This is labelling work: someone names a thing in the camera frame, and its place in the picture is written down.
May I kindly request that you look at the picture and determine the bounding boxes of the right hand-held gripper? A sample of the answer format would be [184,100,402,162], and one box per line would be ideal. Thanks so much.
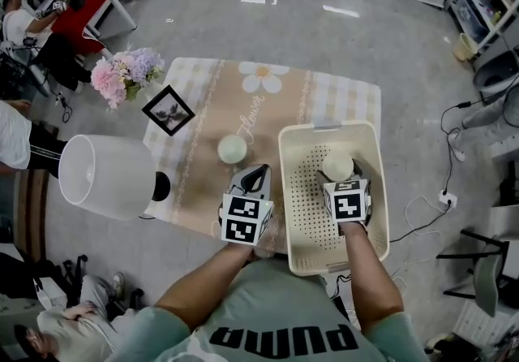
[315,158,373,227]

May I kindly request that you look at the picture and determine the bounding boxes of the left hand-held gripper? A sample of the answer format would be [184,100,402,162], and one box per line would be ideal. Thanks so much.
[218,164,274,248]

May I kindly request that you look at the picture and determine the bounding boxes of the cream mug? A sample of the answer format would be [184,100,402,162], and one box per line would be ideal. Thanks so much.
[321,150,355,183]
[217,133,249,173]

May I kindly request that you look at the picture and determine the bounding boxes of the cream perforated plastic basket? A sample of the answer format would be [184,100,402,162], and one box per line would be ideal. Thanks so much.
[277,120,391,277]

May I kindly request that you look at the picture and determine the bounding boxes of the person's left forearm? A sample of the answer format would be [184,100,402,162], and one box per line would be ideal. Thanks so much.
[153,241,256,333]

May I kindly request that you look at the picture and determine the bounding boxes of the person's right forearm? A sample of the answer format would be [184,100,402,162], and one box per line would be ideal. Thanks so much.
[339,222,405,337]

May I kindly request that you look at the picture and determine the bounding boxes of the floral cloth covered table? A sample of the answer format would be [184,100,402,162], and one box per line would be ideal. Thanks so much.
[141,56,382,260]

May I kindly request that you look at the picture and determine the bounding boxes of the white power strip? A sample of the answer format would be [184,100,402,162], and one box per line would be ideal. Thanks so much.
[439,189,458,209]

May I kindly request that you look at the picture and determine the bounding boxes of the person's pale green shirt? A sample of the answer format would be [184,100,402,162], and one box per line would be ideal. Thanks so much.
[103,258,431,362]

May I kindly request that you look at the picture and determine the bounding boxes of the white table lamp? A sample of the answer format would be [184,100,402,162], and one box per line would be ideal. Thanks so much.
[58,133,173,222]

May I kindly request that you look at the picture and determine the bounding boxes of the pink purple flower bouquet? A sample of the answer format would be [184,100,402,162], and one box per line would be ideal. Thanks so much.
[90,47,166,110]

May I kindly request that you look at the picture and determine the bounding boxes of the cream waste bin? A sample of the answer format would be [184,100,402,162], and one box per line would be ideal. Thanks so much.
[453,32,479,62]

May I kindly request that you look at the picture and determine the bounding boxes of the grey floor machine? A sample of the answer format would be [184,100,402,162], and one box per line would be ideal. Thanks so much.
[461,50,519,162]

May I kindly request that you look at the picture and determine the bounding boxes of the black swivel chair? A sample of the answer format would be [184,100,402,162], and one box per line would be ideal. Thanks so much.
[60,254,146,312]

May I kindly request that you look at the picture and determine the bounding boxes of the white slatted panel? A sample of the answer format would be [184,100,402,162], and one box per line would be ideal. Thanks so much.
[452,299,513,349]

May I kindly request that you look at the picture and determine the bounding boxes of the clear plastic bin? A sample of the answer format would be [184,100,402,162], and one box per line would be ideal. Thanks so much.
[456,0,490,43]

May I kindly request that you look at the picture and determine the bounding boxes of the brown floor mat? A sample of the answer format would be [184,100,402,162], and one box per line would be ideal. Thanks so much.
[14,167,50,265]

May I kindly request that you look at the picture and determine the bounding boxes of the red cloth covered table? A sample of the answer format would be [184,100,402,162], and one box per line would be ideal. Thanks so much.
[50,0,139,57]

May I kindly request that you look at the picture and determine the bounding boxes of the white floor cable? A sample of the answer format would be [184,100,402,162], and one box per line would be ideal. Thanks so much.
[403,193,447,238]

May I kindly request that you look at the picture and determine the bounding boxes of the black floor cable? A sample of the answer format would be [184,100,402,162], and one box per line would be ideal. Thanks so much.
[388,204,453,243]

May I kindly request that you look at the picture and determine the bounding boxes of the black cable with adapter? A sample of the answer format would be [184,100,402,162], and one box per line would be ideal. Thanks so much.
[440,100,474,193]

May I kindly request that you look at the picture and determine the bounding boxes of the black picture frame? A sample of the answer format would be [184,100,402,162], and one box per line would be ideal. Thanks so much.
[141,84,196,137]

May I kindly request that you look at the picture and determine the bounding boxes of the green chair black frame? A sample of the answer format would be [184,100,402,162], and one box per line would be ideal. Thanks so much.
[436,229,519,317]

